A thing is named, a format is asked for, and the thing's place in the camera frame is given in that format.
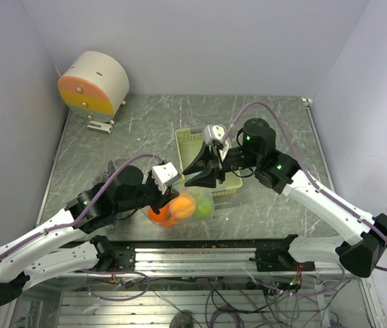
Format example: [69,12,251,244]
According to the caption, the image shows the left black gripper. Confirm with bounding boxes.
[114,174,179,214]

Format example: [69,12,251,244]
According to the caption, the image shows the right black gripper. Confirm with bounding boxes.
[182,141,261,188]

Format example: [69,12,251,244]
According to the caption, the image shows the yellow-orange peach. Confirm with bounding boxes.
[170,196,196,219]

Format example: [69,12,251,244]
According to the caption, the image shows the orange fruit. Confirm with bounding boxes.
[148,204,179,228]

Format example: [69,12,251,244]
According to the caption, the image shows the blue-zipper clear bag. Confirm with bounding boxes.
[141,174,215,229]

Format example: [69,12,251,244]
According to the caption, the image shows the yellow-green perforated plastic basket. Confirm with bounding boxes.
[175,128,243,197]

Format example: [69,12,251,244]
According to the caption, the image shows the green apple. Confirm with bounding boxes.
[193,194,214,220]

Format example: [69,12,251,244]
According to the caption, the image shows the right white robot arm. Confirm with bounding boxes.
[183,118,387,277]

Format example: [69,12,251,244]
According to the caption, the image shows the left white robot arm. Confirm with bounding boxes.
[0,163,180,307]

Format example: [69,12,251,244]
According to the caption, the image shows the white corner clip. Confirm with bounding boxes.
[302,97,312,105]

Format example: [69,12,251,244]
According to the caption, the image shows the cylindrical drawer box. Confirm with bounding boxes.
[57,51,130,124]

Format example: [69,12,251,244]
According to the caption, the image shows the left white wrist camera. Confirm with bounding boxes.
[151,162,181,194]

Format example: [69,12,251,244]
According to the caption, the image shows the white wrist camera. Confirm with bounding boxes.
[202,125,230,161]
[151,162,181,194]

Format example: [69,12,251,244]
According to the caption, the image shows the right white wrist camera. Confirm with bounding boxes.
[202,125,230,161]

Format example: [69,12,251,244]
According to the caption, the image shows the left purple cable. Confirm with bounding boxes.
[0,153,165,304]

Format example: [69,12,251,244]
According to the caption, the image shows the purple cable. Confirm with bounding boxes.
[219,100,387,273]
[0,153,165,304]

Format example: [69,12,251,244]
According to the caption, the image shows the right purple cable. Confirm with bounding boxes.
[219,100,387,273]

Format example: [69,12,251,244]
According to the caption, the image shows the aluminium rail frame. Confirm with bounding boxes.
[8,239,387,327]

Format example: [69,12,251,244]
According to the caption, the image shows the small silver metal bracket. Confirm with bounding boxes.
[87,120,113,135]

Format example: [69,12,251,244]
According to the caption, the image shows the loose wires under table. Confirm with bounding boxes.
[87,266,351,328]

